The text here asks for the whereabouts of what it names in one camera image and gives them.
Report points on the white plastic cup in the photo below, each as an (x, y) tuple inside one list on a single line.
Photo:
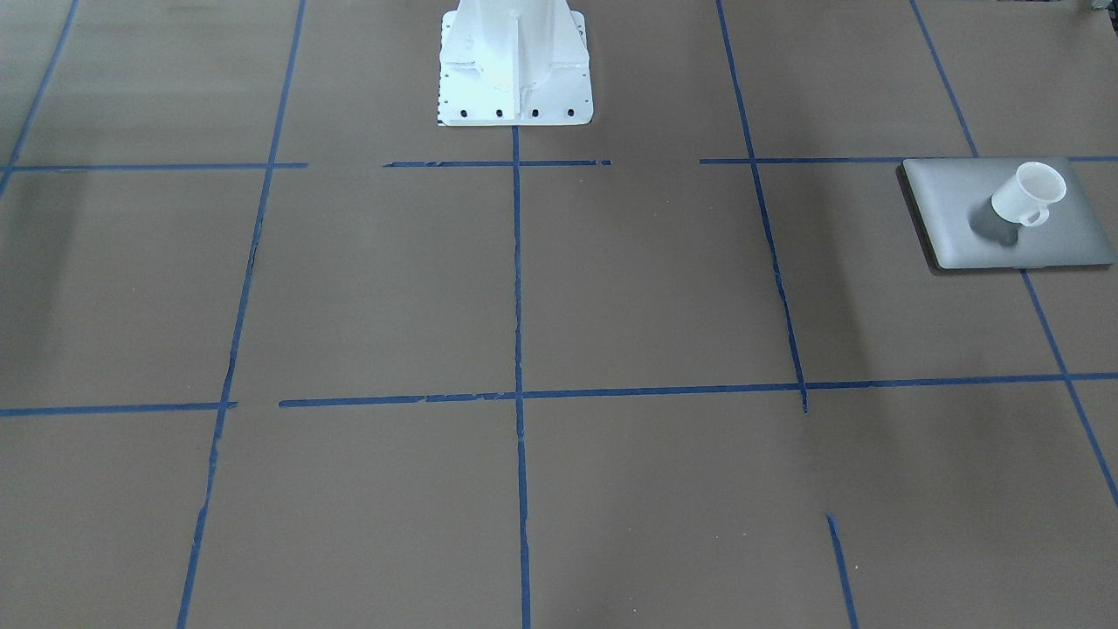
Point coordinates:
[(1025, 198)]

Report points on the brown paper table cover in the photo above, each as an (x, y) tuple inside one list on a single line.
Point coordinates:
[(279, 351)]

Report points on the grey closed laptop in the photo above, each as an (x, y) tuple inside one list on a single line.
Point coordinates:
[(952, 200)]

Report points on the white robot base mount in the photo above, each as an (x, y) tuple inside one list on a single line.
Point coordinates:
[(514, 63)]

